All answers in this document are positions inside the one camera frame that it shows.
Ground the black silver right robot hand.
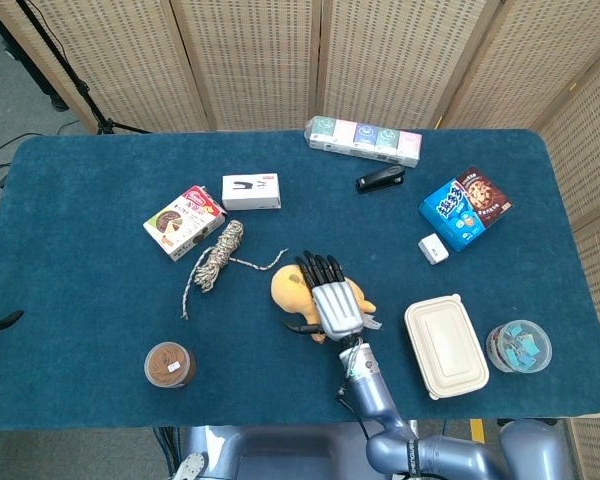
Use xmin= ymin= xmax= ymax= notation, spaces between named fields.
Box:
xmin=285 ymin=249 xmax=367 ymax=343

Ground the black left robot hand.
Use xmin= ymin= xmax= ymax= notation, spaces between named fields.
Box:
xmin=0 ymin=309 xmax=26 ymax=336

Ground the yellow dinosaur plush toy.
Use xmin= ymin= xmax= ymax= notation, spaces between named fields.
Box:
xmin=270 ymin=263 xmax=384 ymax=344

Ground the blue carpet table cloth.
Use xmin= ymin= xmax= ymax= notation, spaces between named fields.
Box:
xmin=0 ymin=128 xmax=600 ymax=433

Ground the small white box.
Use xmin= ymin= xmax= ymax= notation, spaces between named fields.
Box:
xmin=417 ymin=232 xmax=451 ymax=267

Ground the beige lidded food container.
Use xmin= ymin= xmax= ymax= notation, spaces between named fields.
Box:
xmin=403 ymin=293 xmax=491 ymax=402

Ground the black stapler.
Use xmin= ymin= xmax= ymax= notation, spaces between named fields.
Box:
xmin=354 ymin=165 xmax=407 ymax=195

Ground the white stapler packaging box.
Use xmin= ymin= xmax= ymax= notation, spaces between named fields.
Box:
xmin=221 ymin=172 xmax=283 ymax=212

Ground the blue grey robot torso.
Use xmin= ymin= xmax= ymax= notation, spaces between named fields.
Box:
xmin=181 ymin=424 xmax=377 ymax=480

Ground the blue chocolate cookie box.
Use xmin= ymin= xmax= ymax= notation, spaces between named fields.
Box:
xmin=418 ymin=165 xmax=514 ymax=253

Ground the multipack of pocket tissues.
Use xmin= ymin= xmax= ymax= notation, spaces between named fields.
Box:
xmin=306 ymin=115 xmax=424 ymax=169

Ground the clear jar of rubber bands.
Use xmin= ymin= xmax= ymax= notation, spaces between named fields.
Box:
xmin=143 ymin=340 xmax=198 ymax=390

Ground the white pie snack box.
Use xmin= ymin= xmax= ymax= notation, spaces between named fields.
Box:
xmin=142 ymin=185 xmax=228 ymax=263

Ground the clear jar of binder clips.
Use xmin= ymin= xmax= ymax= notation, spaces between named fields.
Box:
xmin=485 ymin=319 xmax=553 ymax=375

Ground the black tripod stand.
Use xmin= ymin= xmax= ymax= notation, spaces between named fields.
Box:
xmin=13 ymin=0 xmax=152 ymax=137

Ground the speckled coiled rope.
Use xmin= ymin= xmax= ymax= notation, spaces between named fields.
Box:
xmin=180 ymin=219 xmax=290 ymax=322

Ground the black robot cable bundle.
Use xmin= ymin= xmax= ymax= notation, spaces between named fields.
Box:
xmin=151 ymin=426 xmax=182 ymax=480

